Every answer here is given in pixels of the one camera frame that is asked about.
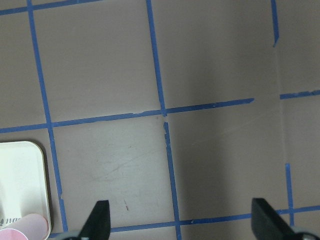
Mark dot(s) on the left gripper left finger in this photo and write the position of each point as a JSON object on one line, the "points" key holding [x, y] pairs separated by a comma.
{"points": [[98, 223]]}

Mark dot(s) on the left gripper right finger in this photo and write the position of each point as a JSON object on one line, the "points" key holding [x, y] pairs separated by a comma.
{"points": [[266, 224]]}

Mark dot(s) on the pink plastic cup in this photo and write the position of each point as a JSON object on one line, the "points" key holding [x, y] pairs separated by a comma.
{"points": [[27, 227]]}

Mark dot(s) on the cream plastic tray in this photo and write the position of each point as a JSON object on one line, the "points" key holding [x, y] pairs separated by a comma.
{"points": [[23, 187]]}

